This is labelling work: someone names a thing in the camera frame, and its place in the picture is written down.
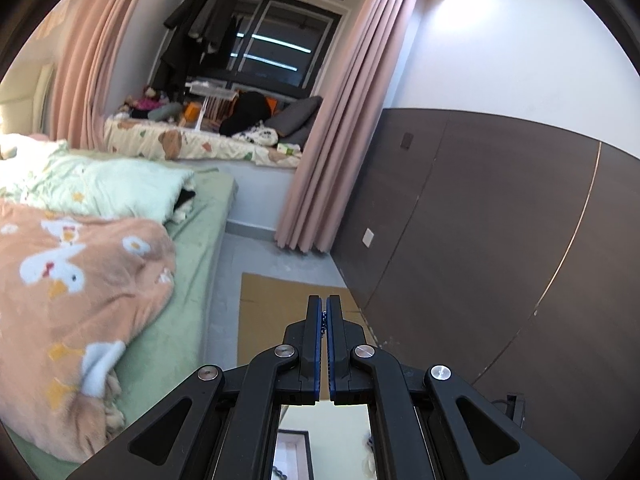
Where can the dark wall switch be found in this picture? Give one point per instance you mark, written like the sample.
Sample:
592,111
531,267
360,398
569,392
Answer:
407,140

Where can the orange duck print blanket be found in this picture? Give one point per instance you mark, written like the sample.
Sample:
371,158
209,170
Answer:
75,310

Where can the small black stand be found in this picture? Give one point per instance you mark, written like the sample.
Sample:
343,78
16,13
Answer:
515,407

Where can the cardboard floor sheet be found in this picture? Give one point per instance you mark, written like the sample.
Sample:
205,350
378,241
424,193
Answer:
270,310

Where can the light green quilt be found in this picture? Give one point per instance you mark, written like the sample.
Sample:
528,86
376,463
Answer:
115,185

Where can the white wall socket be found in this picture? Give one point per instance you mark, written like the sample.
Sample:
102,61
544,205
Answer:
368,238

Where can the bear print window seat cushion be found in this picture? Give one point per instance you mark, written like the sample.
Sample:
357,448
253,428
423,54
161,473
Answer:
200,142

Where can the green bolster pillow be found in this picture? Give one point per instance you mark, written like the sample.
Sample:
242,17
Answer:
165,112

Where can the black hanging coat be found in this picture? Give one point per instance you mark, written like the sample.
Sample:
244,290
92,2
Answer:
175,50

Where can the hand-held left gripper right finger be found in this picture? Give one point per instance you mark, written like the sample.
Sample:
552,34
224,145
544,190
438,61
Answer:
332,345

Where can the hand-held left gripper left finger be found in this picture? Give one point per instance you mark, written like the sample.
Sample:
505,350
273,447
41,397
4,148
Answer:
315,345

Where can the black and white plush toy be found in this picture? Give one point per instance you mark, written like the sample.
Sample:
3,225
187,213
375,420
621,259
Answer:
257,134

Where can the dark grey hanging jacket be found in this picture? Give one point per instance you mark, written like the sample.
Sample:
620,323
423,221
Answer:
217,10

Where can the small green box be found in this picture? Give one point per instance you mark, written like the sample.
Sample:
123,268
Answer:
288,149

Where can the small white folding table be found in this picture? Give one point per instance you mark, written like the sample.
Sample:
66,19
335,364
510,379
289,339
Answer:
210,91

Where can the pink curtain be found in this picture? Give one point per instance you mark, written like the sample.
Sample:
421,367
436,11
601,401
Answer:
340,110
85,60

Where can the grey pillow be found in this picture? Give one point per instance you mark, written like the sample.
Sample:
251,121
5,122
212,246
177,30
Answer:
295,115

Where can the black bag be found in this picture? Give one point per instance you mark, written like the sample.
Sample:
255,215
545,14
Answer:
247,110

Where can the dark framed window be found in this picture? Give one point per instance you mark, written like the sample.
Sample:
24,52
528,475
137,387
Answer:
280,45

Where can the bed with green sheet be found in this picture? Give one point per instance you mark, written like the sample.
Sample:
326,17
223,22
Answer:
200,260

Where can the pink toy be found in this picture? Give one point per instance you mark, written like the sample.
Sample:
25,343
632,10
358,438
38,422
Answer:
146,104

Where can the orange box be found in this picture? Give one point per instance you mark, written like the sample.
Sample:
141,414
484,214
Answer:
192,110

